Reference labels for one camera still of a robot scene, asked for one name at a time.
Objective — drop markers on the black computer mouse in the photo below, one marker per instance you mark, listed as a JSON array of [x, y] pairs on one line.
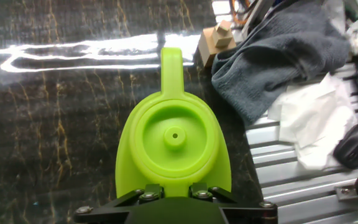
[[353, 146]]

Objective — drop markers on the dark marble-pattern board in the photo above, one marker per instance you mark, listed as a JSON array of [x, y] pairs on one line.
[[42, 124]]

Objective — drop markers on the wooden block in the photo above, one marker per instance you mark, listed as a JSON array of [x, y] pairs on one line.
[[216, 43]]

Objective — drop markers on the lime green watering can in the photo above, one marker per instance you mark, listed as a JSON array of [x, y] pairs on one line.
[[172, 146]]

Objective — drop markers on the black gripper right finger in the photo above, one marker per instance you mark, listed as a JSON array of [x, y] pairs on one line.
[[247, 213]]

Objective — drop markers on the metal camera bracket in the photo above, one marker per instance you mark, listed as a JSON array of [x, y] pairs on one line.
[[343, 191]]

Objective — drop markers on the grey towel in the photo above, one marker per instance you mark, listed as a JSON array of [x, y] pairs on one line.
[[275, 62]]

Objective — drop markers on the white tissue paper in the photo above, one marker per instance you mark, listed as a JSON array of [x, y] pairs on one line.
[[315, 124]]

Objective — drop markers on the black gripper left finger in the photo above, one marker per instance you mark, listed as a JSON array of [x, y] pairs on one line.
[[110, 213]]

